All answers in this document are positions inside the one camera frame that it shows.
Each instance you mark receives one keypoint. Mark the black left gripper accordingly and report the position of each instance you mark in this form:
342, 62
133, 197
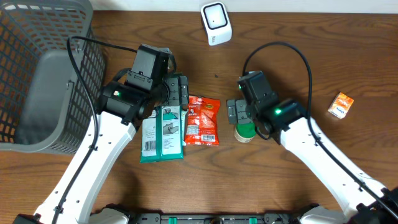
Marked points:
178, 91

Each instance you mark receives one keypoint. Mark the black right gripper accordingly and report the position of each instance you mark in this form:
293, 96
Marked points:
240, 116

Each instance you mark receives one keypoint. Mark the green lid jar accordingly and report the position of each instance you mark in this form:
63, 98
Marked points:
244, 132

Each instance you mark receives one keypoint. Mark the red Hacks candy bag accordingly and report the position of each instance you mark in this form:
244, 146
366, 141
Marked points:
202, 121

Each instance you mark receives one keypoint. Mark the green 3M gloves pack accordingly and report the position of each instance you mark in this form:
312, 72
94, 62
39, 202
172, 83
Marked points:
162, 135

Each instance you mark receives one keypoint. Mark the small orange carton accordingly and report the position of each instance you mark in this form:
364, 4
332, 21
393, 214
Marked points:
340, 105

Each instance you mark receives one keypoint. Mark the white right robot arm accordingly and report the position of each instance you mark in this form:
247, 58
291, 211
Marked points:
361, 198

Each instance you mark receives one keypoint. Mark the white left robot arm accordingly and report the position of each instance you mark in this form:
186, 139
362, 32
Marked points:
122, 106

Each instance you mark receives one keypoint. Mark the white barcode scanner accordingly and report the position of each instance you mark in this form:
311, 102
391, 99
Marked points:
216, 23

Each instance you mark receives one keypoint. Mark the grey plastic mesh basket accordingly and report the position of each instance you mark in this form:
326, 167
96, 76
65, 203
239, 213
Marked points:
50, 72

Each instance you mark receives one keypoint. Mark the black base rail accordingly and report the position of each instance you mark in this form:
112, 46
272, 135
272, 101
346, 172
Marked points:
157, 218

